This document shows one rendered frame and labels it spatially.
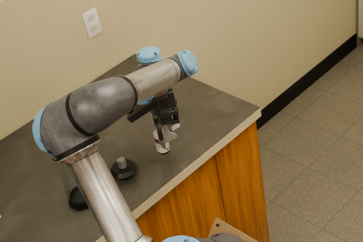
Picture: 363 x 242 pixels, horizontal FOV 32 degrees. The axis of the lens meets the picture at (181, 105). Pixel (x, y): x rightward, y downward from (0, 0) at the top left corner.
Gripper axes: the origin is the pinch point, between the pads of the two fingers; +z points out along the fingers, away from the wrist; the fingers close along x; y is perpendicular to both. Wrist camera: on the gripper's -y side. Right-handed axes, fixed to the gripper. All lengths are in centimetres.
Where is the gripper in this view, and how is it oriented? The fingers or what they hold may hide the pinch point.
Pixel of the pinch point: (161, 141)
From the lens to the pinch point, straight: 215.1
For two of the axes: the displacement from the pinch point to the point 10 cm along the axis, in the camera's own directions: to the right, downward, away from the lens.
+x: -1.2, -5.8, 8.1
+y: 9.8, -2.0, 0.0
